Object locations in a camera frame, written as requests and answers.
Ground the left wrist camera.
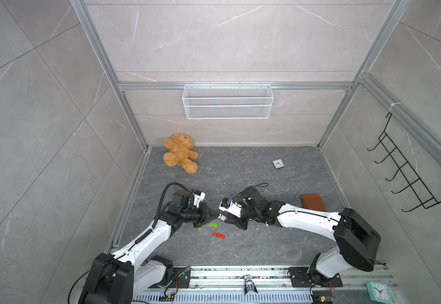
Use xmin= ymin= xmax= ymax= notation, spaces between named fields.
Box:
xmin=193 ymin=190 xmax=205 ymax=208

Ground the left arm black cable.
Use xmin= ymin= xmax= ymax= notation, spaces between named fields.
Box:
xmin=67 ymin=182 xmax=191 ymax=304

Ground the white wire mesh basket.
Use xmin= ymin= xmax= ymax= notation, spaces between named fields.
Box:
xmin=182 ymin=84 xmax=274 ymax=120

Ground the brown leather wallet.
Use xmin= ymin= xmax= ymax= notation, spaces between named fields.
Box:
xmin=300 ymin=194 xmax=327 ymax=212

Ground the brown teddy bear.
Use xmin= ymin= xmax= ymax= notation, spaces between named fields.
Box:
xmin=163 ymin=133 xmax=199 ymax=174

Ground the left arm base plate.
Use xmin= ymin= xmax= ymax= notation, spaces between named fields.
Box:
xmin=153 ymin=266 xmax=192 ymax=288

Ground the teal alarm clock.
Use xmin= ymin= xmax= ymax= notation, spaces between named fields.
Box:
xmin=366 ymin=282 xmax=394 ymax=304

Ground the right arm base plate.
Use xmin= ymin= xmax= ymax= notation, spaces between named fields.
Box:
xmin=287 ymin=267 xmax=343 ymax=288

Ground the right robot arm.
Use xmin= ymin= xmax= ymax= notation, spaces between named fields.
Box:
xmin=219 ymin=186 xmax=381 ymax=286

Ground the small purple figurine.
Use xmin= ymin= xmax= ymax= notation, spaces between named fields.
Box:
xmin=243 ymin=274 xmax=258 ymax=295

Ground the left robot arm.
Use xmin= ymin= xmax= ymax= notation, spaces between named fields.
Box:
xmin=77 ymin=190 xmax=219 ymax=303

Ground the small square clock face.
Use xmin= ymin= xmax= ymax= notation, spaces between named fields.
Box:
xmin=272 ymin=158 xmax=285 ymax=170

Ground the red usb drive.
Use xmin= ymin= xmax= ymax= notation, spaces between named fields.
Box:
xmin=213 ymin=233 xmax=226 ymax=239

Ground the black wire hook rack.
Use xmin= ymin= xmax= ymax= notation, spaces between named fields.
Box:
xmin=366 ymin=113 xmax=441 ymax=213

